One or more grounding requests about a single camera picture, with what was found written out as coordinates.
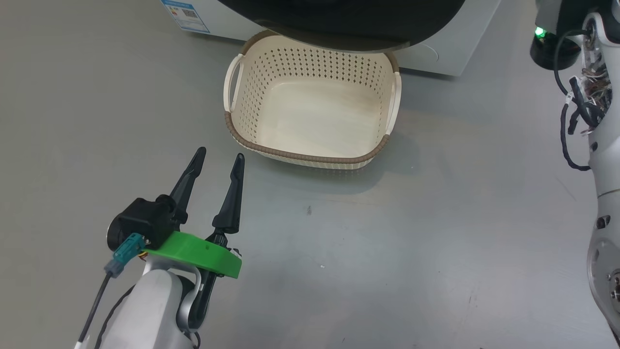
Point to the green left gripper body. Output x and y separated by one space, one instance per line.
203 254

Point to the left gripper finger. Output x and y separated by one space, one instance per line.
231 203
189 182

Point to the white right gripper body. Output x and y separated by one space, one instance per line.
547 12

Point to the dark round washing machine door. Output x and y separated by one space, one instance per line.
339 19

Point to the white washing machine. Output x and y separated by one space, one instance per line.
450 53

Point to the cream perforated laundry basket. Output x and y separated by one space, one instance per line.
319 116

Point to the blue energy label sticker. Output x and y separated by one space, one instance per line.
186 14

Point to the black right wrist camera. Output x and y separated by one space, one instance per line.
552 53

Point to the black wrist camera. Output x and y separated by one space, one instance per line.
140 220
552 53

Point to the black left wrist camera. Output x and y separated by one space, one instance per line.
140 220

